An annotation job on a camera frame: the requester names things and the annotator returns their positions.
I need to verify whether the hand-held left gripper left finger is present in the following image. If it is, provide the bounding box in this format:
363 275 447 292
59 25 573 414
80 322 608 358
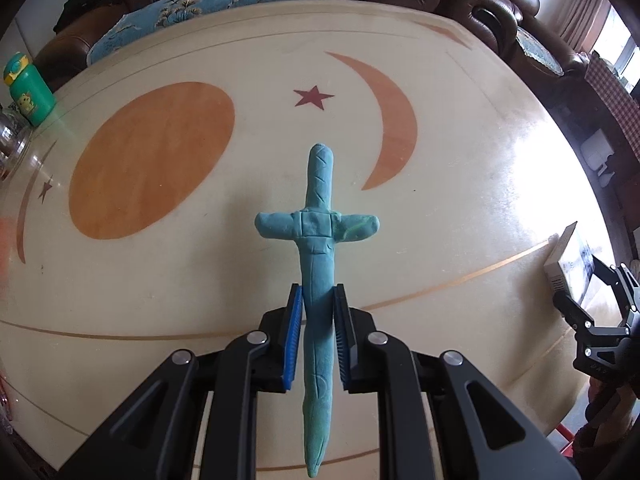
57 282 305 480

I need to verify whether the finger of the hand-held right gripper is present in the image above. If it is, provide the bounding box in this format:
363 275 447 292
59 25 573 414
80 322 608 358
592 255 640 326
552 294 598 333

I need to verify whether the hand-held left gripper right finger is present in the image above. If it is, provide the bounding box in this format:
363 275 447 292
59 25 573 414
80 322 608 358
331 282 583 480

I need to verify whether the white blue medicine box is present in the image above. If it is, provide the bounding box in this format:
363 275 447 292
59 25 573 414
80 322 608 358
542 221 596 311

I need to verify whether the teal clay sword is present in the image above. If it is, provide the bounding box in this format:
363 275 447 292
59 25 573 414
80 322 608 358
255 142 382 478

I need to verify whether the person's right forearm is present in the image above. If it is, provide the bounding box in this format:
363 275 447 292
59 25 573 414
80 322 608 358
572 377 640 461

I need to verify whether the red checked cloth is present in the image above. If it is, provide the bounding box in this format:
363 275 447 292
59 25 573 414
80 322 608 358
585 52 640 148

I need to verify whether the window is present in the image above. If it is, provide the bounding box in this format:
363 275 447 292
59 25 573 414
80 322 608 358
592 5 640 96

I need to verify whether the blue armchair seat cover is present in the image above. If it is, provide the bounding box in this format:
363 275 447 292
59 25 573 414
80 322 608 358
515 27 566 77

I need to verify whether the pink curtain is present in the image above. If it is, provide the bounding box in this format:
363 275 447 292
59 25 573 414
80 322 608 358
537 0 608 53

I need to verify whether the clear glass jar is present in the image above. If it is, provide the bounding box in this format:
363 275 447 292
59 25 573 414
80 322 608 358
0 105 36 181

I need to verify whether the blue floral sofa cover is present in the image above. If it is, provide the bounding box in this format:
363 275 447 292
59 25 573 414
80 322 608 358
86 0 326 66

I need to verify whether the green water bottle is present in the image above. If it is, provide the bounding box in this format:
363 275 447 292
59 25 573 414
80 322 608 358
2 52 57 128

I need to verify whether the black cloth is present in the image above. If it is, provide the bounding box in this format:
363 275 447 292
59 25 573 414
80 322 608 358
52 0 126 33

